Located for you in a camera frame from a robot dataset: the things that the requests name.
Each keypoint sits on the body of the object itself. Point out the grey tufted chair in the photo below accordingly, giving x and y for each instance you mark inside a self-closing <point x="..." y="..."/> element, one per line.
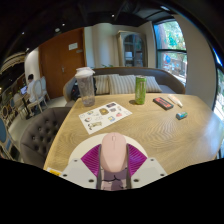
<point x="40" y="133"/>

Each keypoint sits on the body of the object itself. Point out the wooden glass-door cabinet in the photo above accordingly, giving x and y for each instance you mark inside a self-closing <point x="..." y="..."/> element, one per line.
<point x="131" y="50"/>

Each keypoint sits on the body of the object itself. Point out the white chair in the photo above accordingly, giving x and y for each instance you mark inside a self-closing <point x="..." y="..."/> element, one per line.
<point x="41" y="93"/>

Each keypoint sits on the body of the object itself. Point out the black and red box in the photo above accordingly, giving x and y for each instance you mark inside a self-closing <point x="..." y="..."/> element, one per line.
<point x="163" y="103"/>

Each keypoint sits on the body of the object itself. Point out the person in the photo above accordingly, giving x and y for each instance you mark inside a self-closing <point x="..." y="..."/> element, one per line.
<point x="31" y="88"/>

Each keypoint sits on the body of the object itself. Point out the white tube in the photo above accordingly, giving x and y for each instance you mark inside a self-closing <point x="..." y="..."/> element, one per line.
<point x="175" y="100"/>

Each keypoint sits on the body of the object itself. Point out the small teal pack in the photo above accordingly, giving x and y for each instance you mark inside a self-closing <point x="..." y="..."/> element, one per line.
<point x="181" y="115"/>

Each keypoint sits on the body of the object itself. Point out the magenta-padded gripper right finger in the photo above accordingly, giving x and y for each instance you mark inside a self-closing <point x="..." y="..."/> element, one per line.
<point x="148" y="171"/>

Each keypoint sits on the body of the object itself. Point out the small yellow card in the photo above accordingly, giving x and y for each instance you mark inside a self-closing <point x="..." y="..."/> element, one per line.
<point x="55" y="172"/>

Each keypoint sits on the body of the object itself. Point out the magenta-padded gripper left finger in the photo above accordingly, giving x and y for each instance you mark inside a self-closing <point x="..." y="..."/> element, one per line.
<point x="78" y="173"/>

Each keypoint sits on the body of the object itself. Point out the blue padded chair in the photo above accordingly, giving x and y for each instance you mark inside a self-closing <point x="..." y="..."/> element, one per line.
<point x="4" y="136"/>

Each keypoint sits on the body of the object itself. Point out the striped cushion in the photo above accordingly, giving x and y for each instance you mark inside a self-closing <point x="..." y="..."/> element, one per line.
<point x="153" y="84"/>
<point x="121" y="84"/>
<point x="102" y="85"/>

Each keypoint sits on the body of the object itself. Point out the brown curved sofa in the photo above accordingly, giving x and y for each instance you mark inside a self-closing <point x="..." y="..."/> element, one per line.
<point x="166" y="78"/>

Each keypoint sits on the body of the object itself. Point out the brown wooden door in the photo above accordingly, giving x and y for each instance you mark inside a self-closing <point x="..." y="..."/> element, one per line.
<point x="58" y="66"/>

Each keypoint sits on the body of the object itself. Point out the white door sign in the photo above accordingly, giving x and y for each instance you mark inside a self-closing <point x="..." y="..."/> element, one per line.
<point x="73" y="46"/>

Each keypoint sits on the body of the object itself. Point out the pink computer mouse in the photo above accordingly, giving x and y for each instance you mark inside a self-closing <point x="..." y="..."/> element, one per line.
<point x="113" y="151"/>

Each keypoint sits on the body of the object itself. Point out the white sticker sheet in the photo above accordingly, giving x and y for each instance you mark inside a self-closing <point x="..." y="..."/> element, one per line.
<point x="103" y="116"/>

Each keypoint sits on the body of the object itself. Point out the black backpack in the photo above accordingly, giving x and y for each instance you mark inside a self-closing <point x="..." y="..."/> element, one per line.
<point x="74" y="91"/>

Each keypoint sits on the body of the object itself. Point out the green drink can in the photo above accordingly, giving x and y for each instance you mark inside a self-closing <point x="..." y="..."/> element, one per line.
<point x="140" y="90"/>

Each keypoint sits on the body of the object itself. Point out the clear shaker bottle white lid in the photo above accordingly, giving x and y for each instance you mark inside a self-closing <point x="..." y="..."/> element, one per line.
<point x="86" y="88"/>

